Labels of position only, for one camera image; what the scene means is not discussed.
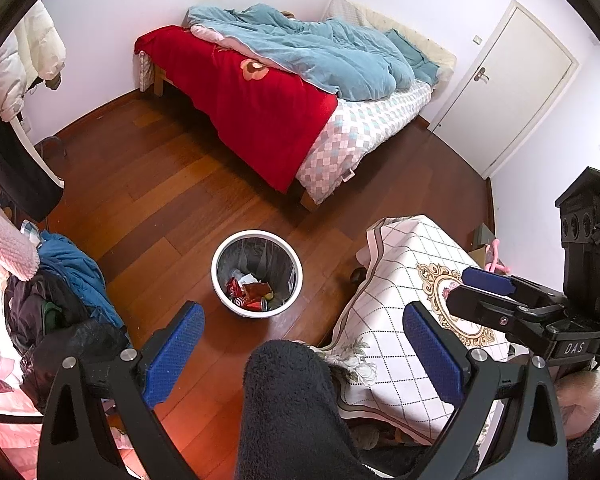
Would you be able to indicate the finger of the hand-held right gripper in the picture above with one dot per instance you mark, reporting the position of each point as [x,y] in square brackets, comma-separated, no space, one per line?
[480,310]
[487,281]

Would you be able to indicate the cardboard box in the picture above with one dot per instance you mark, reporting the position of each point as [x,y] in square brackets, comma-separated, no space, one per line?
[482,252]

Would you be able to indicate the blue pillow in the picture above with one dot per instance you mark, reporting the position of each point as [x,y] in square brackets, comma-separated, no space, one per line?
[410,52]

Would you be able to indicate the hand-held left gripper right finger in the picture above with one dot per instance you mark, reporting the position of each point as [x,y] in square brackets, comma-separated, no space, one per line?
[435,360]

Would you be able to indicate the light blue duvet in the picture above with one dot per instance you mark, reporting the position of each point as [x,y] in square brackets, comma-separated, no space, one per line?
[305,45]

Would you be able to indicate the white puffer jacket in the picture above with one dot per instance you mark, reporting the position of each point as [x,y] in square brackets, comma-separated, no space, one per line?
[25,55]

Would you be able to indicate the white round waste bin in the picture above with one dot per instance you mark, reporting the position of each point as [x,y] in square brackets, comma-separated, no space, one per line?
[255,236]

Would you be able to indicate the pink patterned cloth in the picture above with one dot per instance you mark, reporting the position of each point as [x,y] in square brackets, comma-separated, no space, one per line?
[5,410]

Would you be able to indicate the orange snack wrapper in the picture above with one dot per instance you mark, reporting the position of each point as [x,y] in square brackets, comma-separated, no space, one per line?
[266,296]

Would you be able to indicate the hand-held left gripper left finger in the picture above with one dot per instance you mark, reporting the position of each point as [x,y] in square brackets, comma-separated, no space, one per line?
[175,355]

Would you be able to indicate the black jacket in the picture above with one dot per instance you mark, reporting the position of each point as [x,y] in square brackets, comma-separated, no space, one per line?
[30,305]

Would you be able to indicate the red-brown snack wrapper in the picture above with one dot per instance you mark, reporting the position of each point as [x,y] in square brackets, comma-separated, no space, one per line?
[254,291]

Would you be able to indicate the pink knitted cloth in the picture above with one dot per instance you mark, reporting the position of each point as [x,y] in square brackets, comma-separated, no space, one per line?
[5,240]

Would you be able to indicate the red snack wrapper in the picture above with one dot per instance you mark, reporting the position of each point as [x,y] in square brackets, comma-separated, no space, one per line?
[232,291]

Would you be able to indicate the person's dark fleece leg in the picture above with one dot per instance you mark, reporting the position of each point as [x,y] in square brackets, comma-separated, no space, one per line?
[290,410]

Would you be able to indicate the plaid cloth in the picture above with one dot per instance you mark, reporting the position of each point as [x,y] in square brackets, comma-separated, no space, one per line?
[30,232]

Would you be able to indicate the person's right hand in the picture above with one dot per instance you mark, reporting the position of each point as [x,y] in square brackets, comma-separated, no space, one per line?
[580,397]

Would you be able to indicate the black hanging garment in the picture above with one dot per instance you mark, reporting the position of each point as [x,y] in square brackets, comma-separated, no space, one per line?
[15,170]

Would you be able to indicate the metal coat rack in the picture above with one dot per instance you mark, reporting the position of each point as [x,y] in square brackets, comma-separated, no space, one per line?
[55,138]

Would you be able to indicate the white paper scrap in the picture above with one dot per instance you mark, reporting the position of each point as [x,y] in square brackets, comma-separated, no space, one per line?
[245,277]

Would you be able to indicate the pink toy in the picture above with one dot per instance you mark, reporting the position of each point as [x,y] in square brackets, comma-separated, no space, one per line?
[495,260]

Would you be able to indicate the person's right forearm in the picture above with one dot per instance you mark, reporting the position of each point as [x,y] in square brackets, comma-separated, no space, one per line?
[592,447]

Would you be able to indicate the blue jacket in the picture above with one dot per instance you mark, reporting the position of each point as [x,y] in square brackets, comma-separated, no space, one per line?
[80,270]

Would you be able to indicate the cream padded headboard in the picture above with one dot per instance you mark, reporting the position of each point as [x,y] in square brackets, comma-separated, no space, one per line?
[380,20]

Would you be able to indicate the white door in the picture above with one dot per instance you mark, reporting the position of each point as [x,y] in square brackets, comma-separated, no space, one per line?
[520,90]

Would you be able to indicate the black bin bag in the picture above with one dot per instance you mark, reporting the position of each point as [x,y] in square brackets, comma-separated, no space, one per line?
[250,260]

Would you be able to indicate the red blanket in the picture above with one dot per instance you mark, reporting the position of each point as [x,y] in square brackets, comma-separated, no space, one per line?
[250,110]

